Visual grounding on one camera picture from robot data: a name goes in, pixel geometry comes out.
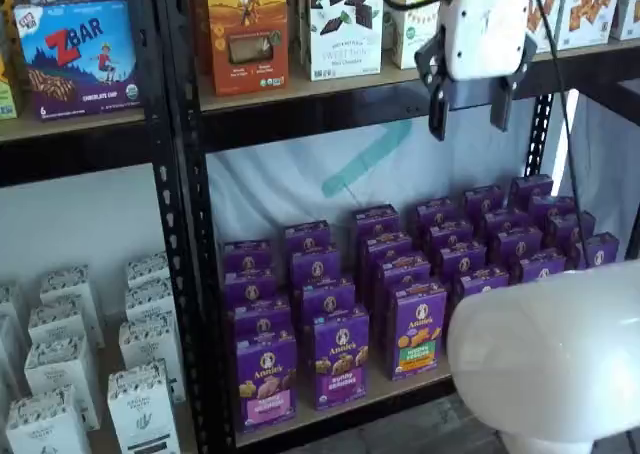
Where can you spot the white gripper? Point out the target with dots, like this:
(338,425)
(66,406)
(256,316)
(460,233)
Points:
(485,24)

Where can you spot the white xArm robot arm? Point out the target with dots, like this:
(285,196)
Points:
(550,364)

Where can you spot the purple Annie's chocolate bunnies box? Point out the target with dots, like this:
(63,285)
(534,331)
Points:
(502,220)
(482,199)
(517,244)
(540,266)

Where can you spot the Simple Mills almond bar box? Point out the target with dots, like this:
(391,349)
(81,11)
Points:
(410,49)

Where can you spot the purple Annie's box yellow patch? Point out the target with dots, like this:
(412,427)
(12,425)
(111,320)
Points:
(462,261)
(450,234)
(437,214)
(475,284)

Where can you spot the pretzel crackers cheddar box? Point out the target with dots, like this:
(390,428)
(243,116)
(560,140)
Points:
(542,9)

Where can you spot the Simple Mills chocolate thins box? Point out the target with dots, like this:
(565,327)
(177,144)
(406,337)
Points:
(302,24)
(345,49)

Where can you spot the purple Annie's hidden veggies box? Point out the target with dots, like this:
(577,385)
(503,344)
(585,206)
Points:
(390,246)
(420,339)
(375,221)
(402,271)

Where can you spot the pretzel crackers sea salt box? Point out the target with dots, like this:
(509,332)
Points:
(590,14)

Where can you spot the white cracker box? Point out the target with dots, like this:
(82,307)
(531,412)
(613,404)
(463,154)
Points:
(630,9)

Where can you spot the purple Annie's box violet patch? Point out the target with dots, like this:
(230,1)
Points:
(327,299)
(316,269)
(341,364)
(307,238)

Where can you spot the orange Revival box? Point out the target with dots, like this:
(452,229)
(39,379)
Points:
(245,49)
(200,24)

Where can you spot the white Organic Pantry box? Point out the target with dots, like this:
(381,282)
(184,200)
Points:
(60,369)
(142,414)
(7,299)
(150,344)
(65,284)
(147,304)
(45,429)
(7,354)
(55,324)
(147,269)

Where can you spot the purple Zbar chocolate chip box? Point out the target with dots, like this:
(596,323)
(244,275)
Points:
(75,74)

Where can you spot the yellow Bobo's box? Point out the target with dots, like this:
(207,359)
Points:
(6,94)

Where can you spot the black metal shelving unit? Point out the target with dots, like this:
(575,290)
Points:
(300,119)
(75,161)

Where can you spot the white backdrop cloth teal stripe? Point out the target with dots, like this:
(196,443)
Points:
(280,189)

